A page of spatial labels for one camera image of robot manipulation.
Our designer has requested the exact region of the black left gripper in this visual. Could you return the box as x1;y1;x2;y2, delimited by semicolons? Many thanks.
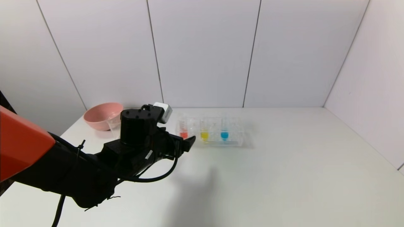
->
152;127;196;163

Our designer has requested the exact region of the test tube with red pigment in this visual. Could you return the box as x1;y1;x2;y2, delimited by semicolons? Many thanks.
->
179;114;189;139

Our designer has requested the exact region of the test tube with yellow pigment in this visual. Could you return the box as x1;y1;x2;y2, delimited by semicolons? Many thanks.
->
200;115;209;141

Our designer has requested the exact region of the test tube with blue pigment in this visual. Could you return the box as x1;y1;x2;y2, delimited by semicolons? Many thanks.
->
220;115;229;141

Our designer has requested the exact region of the clear acrylic test tube rack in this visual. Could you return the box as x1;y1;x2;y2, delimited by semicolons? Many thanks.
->
176;116;245;147

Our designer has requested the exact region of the clear glass beaker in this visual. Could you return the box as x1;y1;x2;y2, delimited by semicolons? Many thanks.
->
107;113;122;139

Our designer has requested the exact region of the pink plastic bowl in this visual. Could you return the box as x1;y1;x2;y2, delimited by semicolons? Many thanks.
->
84;102;124;131

